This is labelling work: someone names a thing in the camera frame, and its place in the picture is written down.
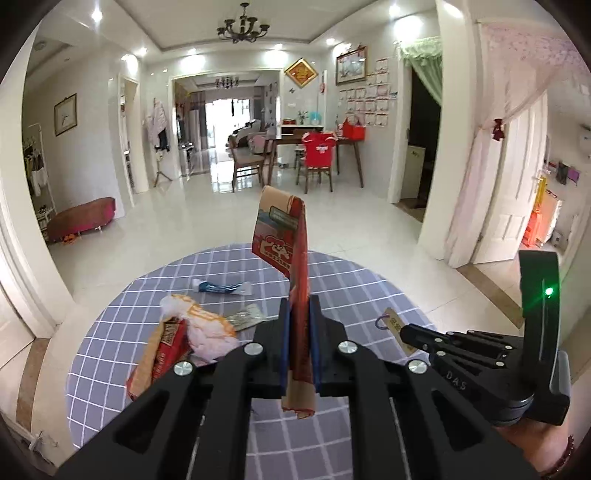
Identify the dark red bow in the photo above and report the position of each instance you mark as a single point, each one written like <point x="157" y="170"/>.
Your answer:
<point x="497" y="130"/>

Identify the yellow and orange plastic items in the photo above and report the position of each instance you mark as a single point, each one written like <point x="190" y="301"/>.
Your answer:
<point x="542" y="217"/>

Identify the dark wooden dining table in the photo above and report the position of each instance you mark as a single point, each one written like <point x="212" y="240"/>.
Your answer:
<point x="286" y="140"/>

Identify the white panel door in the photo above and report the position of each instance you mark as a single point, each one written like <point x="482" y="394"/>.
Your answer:
<point x="512" y="184"/>

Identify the white and orange plastic bag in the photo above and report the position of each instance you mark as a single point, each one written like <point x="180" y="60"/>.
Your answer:
<point x="203" y="332"/>

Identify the red gold diamond wall decoration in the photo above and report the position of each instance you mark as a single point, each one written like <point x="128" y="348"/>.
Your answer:
<point x="300" y="73"/>

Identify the wooden dining chair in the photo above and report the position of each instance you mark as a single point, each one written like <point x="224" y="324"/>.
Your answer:
<point x="247" y="159"/>

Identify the light sofa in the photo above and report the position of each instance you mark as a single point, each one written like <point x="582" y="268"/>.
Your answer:
<point x="247" y="136"/>

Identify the person's right hand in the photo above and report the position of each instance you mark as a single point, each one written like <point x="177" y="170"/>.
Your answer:
<point x="531" y="445"/>

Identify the wooden chair with red shirt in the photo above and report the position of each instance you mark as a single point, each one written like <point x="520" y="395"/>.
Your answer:
<point x="318" y="150"/>

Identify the blue and white toothpaste tube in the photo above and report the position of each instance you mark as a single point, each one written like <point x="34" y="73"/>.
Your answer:
<point x="217" y="287"/>

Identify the small black chandelier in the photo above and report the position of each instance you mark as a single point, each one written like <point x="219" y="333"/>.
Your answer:
<point x="226" y="83"/>

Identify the framed wall picture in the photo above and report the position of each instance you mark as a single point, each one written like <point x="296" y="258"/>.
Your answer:
<point x="65" y="115"/>

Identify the silver foil wrapper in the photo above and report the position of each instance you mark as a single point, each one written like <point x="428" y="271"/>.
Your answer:
<point x="247" y="317"/>

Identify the red upholstered bench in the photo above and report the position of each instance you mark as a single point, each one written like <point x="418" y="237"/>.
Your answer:
<point x="81" y="217"/>

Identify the large black chandelier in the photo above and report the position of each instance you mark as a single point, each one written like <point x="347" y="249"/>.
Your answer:
<point x="242" y="25"/>

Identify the grey checked tablecloth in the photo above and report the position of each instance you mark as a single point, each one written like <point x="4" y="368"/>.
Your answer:
<point x="351" y="286"/>

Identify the red and brown paper carton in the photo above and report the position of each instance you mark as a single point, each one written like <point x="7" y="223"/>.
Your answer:
<point x="277" y="230"/>

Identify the white coat rack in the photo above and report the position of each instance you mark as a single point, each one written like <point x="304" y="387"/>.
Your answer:
<point x="39" y="170"/>

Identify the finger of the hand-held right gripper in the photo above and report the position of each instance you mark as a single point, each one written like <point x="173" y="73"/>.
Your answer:
<point x="466" y="357"/>
<point x="418" y="337"/>

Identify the tripod stand with white jacket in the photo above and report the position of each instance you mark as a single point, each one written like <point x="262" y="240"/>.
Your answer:
<point x="158" y="122"/>

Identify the group of wall certificates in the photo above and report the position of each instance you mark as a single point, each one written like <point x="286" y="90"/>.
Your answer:
<point x="369" y="99"/>

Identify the red gift bag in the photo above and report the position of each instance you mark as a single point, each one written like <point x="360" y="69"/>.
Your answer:
<point x="353" y="131"/>

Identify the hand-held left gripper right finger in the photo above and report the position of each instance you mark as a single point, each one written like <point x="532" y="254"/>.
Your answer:
<point x="315" y="344"/>

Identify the red and brown paper bag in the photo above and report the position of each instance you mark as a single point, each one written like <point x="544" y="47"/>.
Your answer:
<point x="157" y="360"/>

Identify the large framed painting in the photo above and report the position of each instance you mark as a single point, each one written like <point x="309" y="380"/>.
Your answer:
<point x="351" y="65"/>

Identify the green door curtain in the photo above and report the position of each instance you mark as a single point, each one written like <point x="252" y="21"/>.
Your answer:
<point x="422" y="55"/>

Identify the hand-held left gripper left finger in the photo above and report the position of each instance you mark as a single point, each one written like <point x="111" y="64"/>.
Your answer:
<point x="284" y="344"/>

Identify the pink floral curtain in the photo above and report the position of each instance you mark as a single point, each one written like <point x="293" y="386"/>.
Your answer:
<point x="508" y="92"/>

